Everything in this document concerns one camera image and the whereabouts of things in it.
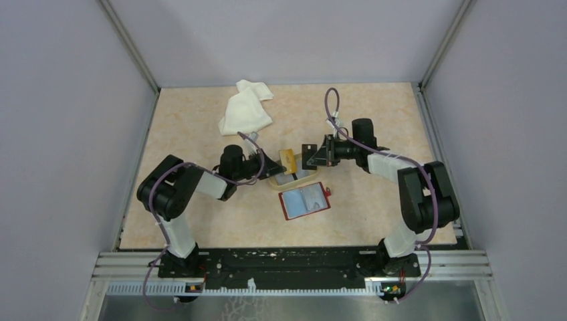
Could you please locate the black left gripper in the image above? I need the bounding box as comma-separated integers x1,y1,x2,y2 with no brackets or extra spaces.
234,148,287,182

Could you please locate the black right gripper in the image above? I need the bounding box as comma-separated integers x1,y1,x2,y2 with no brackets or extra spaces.
307,134,360,167

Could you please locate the beige oval tray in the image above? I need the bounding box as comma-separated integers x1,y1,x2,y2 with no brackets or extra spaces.
268,154,319,191

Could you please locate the gold VIP card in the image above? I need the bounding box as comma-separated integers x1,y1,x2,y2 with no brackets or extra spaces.
279,148,297,175

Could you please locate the red card holder wallet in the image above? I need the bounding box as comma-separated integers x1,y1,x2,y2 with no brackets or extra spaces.
278,182,332,221

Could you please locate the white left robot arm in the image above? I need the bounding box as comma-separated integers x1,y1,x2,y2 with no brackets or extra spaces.
136,144,286,277

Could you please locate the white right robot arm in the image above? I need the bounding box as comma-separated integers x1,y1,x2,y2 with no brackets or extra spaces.
302,118,460,276

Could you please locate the white crumpled cloth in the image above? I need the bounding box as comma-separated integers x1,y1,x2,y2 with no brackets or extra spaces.
218,80,274,136

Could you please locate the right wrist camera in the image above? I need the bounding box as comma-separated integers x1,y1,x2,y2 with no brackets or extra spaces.
326,111,342,138

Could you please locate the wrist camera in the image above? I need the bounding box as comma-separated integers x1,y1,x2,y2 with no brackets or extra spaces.
247,132,259,155
326,111,342,138

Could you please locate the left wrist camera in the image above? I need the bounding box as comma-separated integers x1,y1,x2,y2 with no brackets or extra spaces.
247,132,259,155

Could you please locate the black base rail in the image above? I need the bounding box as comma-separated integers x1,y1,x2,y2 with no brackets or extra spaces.
157,245,422,290

